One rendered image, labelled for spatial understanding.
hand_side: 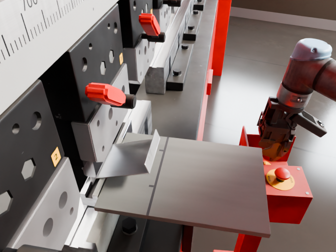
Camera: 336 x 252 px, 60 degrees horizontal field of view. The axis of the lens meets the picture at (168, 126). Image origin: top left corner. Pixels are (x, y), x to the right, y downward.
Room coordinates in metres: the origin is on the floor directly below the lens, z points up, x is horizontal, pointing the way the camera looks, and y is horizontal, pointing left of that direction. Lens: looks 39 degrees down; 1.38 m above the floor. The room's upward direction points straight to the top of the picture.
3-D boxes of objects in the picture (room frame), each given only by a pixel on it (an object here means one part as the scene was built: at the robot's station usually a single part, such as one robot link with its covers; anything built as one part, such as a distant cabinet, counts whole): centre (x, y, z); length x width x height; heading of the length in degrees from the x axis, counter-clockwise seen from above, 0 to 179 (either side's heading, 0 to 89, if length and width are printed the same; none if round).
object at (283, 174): (0.51, -0.30, 0.79); 0.04 x 0.04 x 0.04
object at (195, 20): (1.34, -0.12, 0.89); 0.30 x 0.05 x 0.03; 170
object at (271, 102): (0.61, -0.30, 0.90); 0.09 x 0.08 x 0.12; 86
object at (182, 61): (0.94, -0.05, 0.89); 0.30 x 0.05 x 0.03; 170
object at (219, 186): (0.33, -0.03, 1.00); 0.26 x 0.18 x 0.01; 80
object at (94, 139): (0.33, 0.12, 1.18); 0.15 x 0.09 x 0.17; 170
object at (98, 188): (0.36, 0.10, 0.99); 0.14 x 0.01 x 0.03; 170
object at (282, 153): (0.58, -0.32, 0.84); 0.05 x 0.02 x 0.09; 176
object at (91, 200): (0.39, 0.11, 0.98); 0.20 x 0.03 x 0.03; 170
